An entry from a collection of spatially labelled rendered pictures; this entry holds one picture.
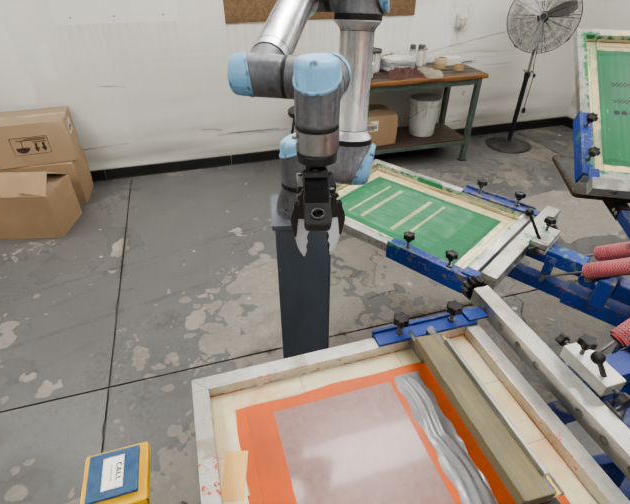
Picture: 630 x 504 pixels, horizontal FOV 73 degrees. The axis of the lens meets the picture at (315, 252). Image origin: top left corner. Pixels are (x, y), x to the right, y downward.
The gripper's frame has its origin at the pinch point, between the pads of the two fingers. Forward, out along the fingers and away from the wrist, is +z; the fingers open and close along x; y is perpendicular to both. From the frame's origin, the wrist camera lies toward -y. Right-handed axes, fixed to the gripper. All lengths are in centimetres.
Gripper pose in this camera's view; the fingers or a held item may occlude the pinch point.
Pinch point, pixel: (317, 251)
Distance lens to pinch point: 84.1
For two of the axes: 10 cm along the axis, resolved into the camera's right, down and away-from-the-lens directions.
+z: 0.0, 8.1, 5.8
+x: -9.9, 0.6, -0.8
